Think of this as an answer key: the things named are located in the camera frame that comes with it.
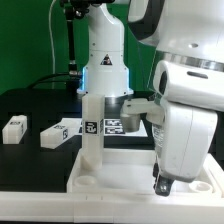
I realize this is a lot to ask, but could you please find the white cable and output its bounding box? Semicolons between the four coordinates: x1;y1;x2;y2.
48;0;60;90

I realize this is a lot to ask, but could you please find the white marker sheet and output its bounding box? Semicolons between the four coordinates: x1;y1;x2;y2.
63;118;147;137

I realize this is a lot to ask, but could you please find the white front fence bar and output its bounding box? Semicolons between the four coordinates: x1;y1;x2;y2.
0;192;224;224

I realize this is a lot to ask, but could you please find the white fence bar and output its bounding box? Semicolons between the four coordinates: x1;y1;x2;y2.
0;192;224;224
204;154;224;198

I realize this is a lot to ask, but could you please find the black cable bundle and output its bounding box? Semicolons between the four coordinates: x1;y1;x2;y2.
27;72;83;90

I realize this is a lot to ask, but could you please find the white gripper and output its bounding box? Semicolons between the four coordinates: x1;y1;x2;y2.
120;60;224;197

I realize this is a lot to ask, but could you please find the white desk top tray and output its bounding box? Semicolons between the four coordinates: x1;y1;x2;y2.
67;148;222;198

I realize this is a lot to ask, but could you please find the white right fence bar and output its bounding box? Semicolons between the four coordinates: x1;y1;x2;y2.
204;154;224;198

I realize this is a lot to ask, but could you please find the black camera pole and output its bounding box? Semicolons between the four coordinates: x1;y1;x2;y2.
60;0;90;76

